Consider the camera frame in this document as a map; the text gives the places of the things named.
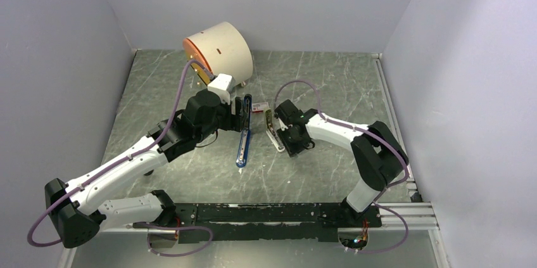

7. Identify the blue black stapler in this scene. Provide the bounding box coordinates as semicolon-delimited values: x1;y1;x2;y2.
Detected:
236;94;253;169

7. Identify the red staple box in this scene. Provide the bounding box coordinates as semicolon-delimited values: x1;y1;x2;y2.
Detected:
251;102;270;113

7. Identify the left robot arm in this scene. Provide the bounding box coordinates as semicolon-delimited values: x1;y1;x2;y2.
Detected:
45;89;252;248

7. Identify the beige olive stapler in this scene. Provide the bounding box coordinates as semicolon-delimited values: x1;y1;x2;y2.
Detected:
263;108;286;153

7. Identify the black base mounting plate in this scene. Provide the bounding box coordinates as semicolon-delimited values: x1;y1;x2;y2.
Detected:
152;202;382;244

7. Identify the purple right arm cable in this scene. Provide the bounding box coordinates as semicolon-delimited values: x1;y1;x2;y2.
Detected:
272;79;411;255

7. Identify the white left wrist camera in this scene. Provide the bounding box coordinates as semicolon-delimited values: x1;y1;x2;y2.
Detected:
207;73;235;105

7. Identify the aluminium frame rail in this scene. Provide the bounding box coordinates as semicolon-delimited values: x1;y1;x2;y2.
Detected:
76;51;443;267

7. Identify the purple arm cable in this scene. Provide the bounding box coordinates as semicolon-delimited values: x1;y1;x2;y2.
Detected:
272;79;411;255
27;59;215;258

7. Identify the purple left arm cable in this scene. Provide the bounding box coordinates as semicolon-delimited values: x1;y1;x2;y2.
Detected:
27;59;215;258

